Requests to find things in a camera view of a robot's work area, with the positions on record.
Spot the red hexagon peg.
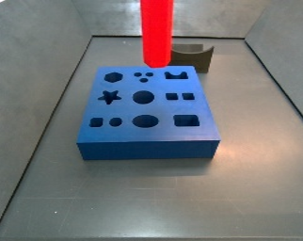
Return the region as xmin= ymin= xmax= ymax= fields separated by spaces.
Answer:
xmin=140 ymin=0 xmax=173 ymax=68

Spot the blue shape-hole block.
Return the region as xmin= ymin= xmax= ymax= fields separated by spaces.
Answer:
xmin=76 ymin=66 xmax=221 ymax=160

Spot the dark grey curved holder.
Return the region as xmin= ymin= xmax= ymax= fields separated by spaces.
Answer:
xmin=169 ymin=43 xmax=214 ymax=73

